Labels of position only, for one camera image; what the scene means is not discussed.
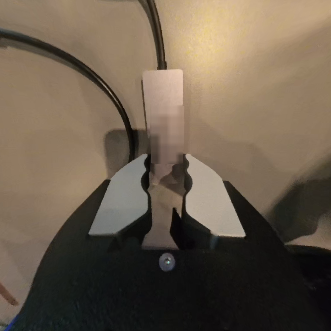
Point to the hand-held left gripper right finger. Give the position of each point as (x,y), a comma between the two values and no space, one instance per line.
(209,201)

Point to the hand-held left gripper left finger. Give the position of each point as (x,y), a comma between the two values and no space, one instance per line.
(121,201)

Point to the grey usb hub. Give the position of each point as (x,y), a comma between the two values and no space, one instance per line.
(163,88)

